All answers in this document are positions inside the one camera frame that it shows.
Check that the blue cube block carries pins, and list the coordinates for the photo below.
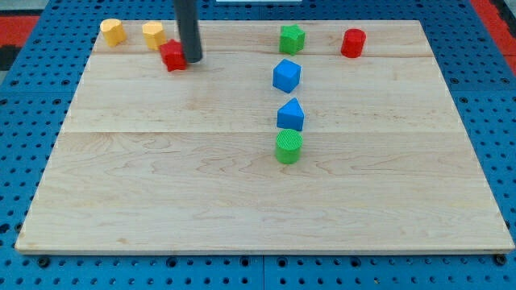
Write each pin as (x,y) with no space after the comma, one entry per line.
(286,75)

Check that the yellow hexagon block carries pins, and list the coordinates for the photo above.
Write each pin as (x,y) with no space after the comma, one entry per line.
(154,34)

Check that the blue triangle block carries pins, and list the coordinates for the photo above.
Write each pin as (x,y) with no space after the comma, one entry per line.
(291,115)

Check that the green star block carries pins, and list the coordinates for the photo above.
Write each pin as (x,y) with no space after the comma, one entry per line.
(292,39)

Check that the red cylinder block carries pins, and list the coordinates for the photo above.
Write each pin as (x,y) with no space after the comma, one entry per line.
(353,43)

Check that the yellow heart block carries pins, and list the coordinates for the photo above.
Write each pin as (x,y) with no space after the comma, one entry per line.
(113,32)

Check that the green cylinder block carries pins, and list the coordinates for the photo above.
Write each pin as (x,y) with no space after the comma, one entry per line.
(288,146)

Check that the light wooden board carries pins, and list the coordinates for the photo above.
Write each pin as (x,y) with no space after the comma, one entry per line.
(151,162)

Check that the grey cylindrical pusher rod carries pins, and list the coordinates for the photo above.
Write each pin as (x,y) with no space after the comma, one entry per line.
(187,22)

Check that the red star block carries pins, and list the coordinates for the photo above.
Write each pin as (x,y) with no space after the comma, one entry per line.
(172,56)

